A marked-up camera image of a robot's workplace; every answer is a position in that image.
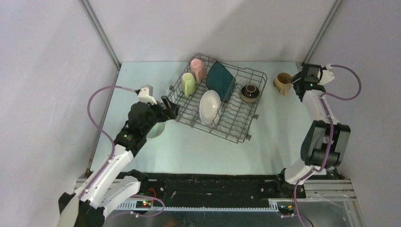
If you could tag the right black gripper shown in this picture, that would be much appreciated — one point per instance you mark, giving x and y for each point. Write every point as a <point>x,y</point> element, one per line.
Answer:
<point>296,83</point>

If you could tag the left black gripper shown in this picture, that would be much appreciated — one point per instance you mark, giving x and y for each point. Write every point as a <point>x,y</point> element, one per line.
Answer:
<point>162,111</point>

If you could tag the tan ceramic mug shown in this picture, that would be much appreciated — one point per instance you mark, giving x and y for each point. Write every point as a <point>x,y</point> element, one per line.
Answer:
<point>282,83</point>

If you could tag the light green ceramic mug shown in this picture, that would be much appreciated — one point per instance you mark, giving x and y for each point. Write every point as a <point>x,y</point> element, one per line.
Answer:
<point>188,84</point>

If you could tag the green glazed bowl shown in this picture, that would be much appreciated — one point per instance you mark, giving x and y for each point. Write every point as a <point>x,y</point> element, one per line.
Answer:
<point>156,130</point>

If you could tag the white ceramic plate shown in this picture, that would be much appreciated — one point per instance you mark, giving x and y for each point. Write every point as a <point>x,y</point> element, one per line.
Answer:
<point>210,108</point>

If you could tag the pink ceramic mug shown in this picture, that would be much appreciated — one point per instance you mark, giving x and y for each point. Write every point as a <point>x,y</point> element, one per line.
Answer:
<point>198,69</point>

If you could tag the brown patterned bowl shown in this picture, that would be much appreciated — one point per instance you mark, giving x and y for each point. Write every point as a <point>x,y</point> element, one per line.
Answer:
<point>250,93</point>

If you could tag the teal square plate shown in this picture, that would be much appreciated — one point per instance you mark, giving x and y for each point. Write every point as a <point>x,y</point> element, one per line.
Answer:
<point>220,80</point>

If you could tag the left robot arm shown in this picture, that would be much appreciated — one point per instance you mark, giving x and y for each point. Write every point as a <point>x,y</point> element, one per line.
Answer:
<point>98,197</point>

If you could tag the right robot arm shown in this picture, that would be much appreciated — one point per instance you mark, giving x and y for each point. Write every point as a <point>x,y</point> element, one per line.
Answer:
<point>326,140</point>

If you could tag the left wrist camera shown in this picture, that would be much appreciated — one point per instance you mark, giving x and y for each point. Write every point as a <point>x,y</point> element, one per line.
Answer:
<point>145,95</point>

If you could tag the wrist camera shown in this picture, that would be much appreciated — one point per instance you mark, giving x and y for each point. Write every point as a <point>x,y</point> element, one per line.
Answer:
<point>145,95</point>
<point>326,74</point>

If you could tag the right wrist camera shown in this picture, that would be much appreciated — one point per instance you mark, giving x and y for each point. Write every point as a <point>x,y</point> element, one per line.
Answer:
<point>326,74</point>

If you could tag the grey wire dish rack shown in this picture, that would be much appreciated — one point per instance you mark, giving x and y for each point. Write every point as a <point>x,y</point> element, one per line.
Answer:
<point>224,105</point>

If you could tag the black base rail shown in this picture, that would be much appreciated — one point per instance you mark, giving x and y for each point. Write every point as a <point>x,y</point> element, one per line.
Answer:
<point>235,192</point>

